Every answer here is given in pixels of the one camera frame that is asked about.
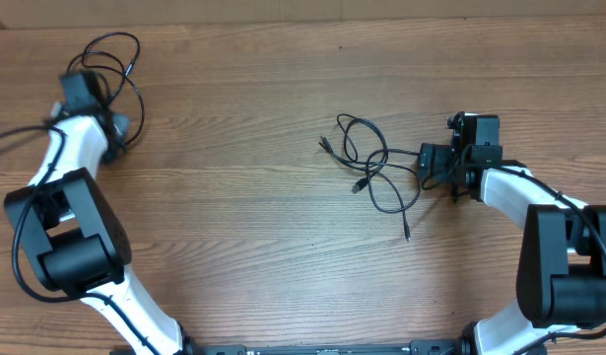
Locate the black thin USB cable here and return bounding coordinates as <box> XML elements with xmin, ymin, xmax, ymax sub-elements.
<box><xmin>317</xmin><ymin>113</ymin><xmax>427</xmax><ymax>243</ymax></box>

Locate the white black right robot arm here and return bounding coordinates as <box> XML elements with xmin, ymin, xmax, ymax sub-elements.
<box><xmin>417</xmin><ymin>111</ymin><xmax>606</xmax><ymax>354</ymax></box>

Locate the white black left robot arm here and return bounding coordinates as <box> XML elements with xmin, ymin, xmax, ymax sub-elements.
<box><xmin>4</xmin><ymin>71</ymin><xmax>191</xmax><ymax>354</ymax></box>

